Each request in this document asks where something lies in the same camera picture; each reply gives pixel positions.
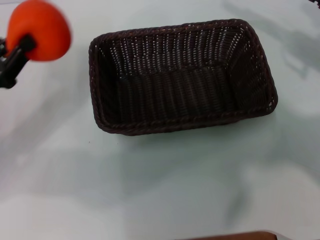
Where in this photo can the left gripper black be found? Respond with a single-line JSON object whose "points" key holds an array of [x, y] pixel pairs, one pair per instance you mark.
{"points": [[2, 47]]}

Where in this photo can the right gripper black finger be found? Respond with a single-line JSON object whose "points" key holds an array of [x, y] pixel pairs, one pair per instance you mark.
{"points": [[315, 1]]}

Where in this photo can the orange-red plastic pear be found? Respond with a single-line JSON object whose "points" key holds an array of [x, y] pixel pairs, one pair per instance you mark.
{"points": [[42, 22]]}

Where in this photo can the dark brown woven basket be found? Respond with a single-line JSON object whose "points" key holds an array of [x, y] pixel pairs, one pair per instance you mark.
{"points": [[175, 90]]}

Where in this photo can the white tablecloth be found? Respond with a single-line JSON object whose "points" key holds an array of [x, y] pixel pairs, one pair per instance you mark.
{"points": [[150, 187]]}

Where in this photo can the brown wooden edge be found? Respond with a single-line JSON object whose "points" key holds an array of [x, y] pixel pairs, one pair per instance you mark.
{"points": [[237, 236]]}

